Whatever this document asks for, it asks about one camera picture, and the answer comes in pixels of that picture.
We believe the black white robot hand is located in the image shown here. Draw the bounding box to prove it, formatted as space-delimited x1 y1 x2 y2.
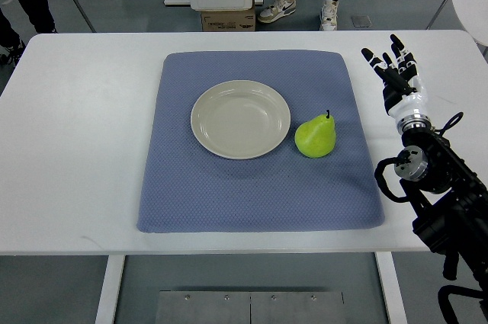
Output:
361 34 428 121

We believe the grey floor socket cover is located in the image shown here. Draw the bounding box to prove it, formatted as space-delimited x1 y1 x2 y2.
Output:
351 15 372 28

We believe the white chair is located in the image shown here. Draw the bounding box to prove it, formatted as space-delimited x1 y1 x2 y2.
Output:
426 0 487 57

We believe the white table leg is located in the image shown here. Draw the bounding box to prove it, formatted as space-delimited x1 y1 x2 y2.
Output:
95 255 126 324
374 252 407 324

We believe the beige round plate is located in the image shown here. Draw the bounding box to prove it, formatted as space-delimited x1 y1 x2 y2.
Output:
190 80 291 160

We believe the left beige sneaker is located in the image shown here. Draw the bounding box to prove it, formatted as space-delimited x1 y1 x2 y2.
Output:
257 0 296 24

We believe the cardboard box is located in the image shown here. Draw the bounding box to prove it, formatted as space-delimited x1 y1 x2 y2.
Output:
201 6 256 32

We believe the left white table leg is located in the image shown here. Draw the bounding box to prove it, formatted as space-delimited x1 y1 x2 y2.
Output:
95 255 126 324

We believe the right beige sneaker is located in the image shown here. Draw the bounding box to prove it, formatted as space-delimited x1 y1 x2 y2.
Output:
319 0 339 31

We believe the right white table leg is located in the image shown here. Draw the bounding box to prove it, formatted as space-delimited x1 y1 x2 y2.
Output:
374 252 407 324

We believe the metal floor plate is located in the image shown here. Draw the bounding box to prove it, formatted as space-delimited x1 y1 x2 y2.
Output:
156 290 346 323

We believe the beige sneaker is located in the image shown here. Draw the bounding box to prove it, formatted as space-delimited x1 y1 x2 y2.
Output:
319 0 339 31
257 0 296 24

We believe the blue woven cloth mat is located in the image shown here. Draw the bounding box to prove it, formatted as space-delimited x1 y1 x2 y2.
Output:
137 50 384 233

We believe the person in black trousers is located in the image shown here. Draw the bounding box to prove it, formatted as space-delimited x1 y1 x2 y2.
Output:
1 0 56 66

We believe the green pear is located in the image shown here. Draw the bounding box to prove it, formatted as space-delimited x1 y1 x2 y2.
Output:
294 110 336 159

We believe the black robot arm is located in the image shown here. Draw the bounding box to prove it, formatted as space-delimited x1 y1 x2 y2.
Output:
374 113 487 323

